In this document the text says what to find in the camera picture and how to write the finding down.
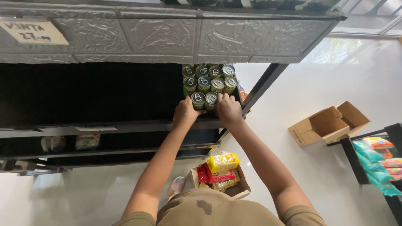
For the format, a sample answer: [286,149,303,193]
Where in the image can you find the black rack of snack packets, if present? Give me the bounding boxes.
[327,123,402,226]

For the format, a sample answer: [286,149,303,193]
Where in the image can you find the orange snack packets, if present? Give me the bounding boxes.
[237,82,252,113]

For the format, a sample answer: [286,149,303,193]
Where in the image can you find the green pull-tab tin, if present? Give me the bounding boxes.
[191,92,206,110]
[205,91,219,111]

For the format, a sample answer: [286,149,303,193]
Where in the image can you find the person's right hand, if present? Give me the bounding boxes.
[216,93,244,129]

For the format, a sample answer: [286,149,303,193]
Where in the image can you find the person's pale slipper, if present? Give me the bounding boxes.
[166,176,186,201]

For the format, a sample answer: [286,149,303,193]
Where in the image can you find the handwritten paper sign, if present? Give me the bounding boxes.
[0,20,70,46]

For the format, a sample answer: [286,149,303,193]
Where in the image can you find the white window frame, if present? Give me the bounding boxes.
[328,0,402,39]

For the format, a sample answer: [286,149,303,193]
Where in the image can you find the person's olive shirt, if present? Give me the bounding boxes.
[112,188,328,226]

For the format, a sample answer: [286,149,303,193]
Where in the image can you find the empty open cardboard box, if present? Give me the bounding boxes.
[287,100,371,148]

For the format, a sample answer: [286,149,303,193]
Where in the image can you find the cluster of green cans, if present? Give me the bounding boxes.
[182,64,238,96]

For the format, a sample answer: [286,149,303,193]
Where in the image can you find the clear plastic food packet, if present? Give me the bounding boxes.
[75,134,101,150]
[40,135,67,154]

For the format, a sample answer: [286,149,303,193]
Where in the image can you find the white shelf edge label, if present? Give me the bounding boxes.
[75,126,119,132]

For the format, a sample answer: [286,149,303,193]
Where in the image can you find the person's left hand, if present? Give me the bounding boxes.
[173,95,207,129]

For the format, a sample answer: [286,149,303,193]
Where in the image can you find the black metal shelf rack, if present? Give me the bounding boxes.
[0,0,348,177]

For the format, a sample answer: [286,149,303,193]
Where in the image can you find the cardboard carton of food packets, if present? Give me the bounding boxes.
[190,152,252,200]

